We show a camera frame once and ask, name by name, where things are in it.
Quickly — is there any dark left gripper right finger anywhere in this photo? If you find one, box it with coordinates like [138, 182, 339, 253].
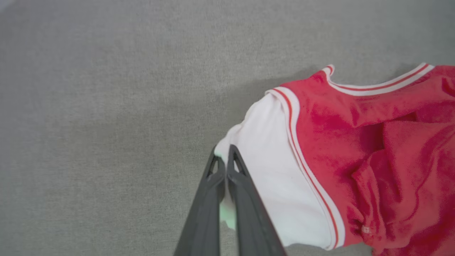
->
[226, 144, 288, 256]

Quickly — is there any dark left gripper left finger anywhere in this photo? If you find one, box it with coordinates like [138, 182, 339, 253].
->
[173, 146, 226, 256]

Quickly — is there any red and white jersey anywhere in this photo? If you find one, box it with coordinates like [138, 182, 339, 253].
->
[213, 63, 455, 256]

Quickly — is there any grey fabric sofa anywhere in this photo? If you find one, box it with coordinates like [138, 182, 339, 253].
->
[0, 0, 455, 256]

